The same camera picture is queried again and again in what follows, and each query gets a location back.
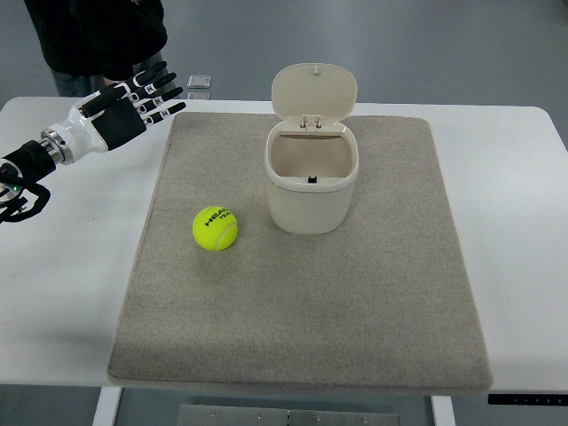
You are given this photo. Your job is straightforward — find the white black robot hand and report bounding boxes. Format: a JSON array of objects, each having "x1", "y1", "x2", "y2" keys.
[{"x1": 40, "y1": 61, "x2": 185, "y2": 165}]

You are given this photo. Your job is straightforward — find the yellow tennis ball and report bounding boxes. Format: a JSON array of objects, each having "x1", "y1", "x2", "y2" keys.
[{"x1": 192, "y1": 206, "x2": 238, "y2": 251}]

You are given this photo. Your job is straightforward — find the cream lidded bin box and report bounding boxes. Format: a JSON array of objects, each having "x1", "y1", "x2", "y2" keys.
[{"x1": 264, "y1": 63, "x2": 359, "y2": 234}]

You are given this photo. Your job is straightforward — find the clear floor plate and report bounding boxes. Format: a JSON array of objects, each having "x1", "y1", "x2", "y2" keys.
[{"x1": 187, "y1": 75, "x2": 211, "y2": 89}]

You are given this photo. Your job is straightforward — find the person in dark clothes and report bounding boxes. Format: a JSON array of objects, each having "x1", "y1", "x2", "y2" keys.
[{"x1": 25, "y1": 1, "x2": 168, "y2": 98}]

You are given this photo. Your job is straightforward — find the white table leg left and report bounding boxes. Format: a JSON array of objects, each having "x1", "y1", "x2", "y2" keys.
[{"x1": 91, "y1": 387, "x2": 122, "y2": 426}]

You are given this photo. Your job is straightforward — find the white table leg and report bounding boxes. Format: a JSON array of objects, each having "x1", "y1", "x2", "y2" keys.
[
  {"x1": 91, "y1": 387, "x2": 122, "y2": 426},
  {"x1": 430, "y1": 396, "x2": 456, "y2": 426}
]

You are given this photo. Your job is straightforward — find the grey felt mat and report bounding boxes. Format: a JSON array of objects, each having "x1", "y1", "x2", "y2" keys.
[{"x1": 107, "y1": 113, "x2": 493, "y2": 395}]

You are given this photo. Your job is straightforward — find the white table leg right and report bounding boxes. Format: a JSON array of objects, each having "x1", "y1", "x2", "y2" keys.
[{"x1": 430, "y1": 396, "x2": 456, "y2": 426}]

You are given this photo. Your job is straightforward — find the black desk control panel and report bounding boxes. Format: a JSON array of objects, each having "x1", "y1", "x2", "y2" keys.
[{"x1": 487, "y1": 393, "x2": 568, "y2": 406}]

